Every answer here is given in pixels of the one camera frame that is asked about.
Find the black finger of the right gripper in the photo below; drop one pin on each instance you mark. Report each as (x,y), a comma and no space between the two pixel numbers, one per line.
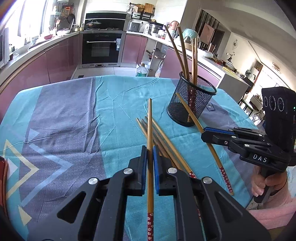
(214,138)

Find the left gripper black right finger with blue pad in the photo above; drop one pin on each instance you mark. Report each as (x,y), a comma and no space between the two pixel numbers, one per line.
(203,209)

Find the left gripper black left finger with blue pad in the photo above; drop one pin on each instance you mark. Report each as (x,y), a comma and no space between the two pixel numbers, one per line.
(96,210)

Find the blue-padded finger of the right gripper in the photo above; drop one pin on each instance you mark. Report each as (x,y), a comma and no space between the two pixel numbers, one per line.
(218,131)

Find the bamboo chopstick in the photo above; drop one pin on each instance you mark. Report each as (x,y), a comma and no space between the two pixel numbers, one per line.
(193,62)
(159,145)
(210,146)
(186,71)
(150,175)
(196,60)
(174,150)
(177,52)

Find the pink sleeved forearm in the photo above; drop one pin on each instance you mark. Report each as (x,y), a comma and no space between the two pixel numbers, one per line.
(277,211)

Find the person's right hand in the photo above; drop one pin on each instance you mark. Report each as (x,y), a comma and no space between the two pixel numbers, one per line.
(258,182)

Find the black mesh utensil cup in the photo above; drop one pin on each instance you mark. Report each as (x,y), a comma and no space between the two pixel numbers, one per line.
(196,96)

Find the teal grey patterned tablecloth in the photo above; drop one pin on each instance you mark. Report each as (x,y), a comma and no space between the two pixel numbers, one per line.
(57,136)

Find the plastic oil bottle on floor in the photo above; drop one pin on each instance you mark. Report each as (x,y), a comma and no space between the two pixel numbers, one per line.
(142,71)

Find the black smartphone orange case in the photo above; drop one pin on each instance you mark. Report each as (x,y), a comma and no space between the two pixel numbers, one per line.
(3,178)

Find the teal mesh food cover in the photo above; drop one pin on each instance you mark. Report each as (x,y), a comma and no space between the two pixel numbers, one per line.
(189,34)

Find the pink lower cabinets right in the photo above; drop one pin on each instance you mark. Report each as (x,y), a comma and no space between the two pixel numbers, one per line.
(134,53)

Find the pink cabinets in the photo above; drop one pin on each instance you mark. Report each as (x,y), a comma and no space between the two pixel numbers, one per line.
(50,62)
(134,53)

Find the pink electric kettle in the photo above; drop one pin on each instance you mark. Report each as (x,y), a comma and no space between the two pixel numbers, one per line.
(173,28)

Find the black built-in oven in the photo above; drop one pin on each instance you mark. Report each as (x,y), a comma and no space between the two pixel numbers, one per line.
(102,48)

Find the pink lower cabinets left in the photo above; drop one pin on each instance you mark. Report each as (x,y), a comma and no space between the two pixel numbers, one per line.
(50,62)

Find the black range hood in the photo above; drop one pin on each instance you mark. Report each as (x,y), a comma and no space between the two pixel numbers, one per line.
(107,20)

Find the silver microwave oven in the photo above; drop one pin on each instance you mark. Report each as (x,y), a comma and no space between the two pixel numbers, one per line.
(4,50)

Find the black camera box three lenses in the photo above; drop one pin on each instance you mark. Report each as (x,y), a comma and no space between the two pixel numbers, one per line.
(279,108)

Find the black wall shelf rack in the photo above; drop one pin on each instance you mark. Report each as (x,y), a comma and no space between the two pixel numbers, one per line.
(143,12)

